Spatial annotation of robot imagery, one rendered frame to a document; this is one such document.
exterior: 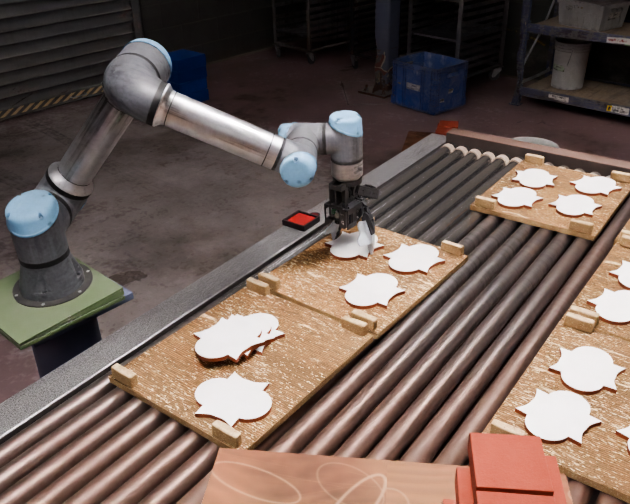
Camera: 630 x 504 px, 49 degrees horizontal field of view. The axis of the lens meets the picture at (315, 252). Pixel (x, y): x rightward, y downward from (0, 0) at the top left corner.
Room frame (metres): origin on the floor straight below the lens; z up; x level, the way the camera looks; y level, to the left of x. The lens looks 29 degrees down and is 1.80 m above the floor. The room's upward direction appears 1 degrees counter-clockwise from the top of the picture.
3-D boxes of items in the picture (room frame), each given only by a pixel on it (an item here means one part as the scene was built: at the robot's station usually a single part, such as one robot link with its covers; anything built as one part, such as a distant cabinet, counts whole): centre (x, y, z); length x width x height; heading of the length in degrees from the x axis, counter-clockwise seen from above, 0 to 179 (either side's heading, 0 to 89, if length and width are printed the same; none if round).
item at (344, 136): (1.54, -0.08, 1.24); 0.09 x 0.08 x 0.11; 86
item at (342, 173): (1.54, -0.08, 1.16); 0.08 x 0.08 x 0.05
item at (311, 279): (1.46, -0.12, 0.93); 0.41 x 0.35 x 0.02; 141
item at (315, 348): (1.13, 0.15, 0.93); 0.41 x 0.35 x 0.02; 143
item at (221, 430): (0.89, 0.16, 0.95); 0.06 x 0.02 x 0.03; 53
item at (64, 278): (1.47, 0.65, 0.95); 0.15 x 0.15 x 0.10
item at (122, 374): (1.05, 0.37, 0.95); 0.06 x 0.02 x 0.03; 53
